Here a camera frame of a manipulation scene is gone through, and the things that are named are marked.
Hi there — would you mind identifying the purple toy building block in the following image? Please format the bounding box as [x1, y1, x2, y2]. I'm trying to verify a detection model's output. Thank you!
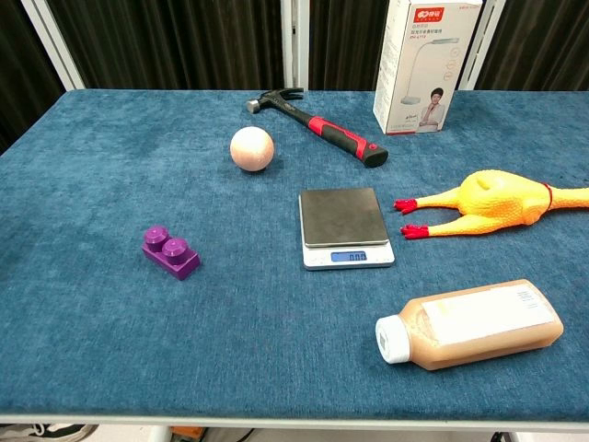
[141, 225, 202, 282]

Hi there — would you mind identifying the digital kitchen scale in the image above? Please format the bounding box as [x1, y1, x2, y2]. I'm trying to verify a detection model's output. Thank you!
[298, 187, 397, 272]

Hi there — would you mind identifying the blue velvet tablecloth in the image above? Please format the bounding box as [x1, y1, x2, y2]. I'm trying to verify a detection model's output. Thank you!
[0, 88, 589, 419]

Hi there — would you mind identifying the pale pink ball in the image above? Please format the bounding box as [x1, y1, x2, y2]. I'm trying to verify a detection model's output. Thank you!
[229, 125, 276, 173]

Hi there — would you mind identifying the black red claw hammer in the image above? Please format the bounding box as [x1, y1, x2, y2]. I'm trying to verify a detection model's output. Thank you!
[245, 87, 389, 169]

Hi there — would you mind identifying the white desk lamp box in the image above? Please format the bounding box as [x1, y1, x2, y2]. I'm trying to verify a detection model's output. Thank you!
[372, 0, 485, 136]

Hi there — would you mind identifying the yellow rubber chicken toy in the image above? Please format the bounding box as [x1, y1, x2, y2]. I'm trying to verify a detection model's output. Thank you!
[393, 169, 589, 239]

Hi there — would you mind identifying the orange bottle with white cap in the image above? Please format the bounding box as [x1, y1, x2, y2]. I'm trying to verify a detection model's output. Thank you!
[375, 278, 565, 371]

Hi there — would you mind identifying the dark pleated curtain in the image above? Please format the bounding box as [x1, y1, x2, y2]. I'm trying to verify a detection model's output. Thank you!
[0, 0, 589, 156]

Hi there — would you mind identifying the black white sneaker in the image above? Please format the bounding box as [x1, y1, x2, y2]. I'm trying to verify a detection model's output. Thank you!
[0, 423, 99, 442]

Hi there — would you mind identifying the white metal frame post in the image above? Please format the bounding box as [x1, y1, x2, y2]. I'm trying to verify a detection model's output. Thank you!
[457, 0, 507, 91]
[19, 0, 87, 91]
[280, 0, 311, 91]

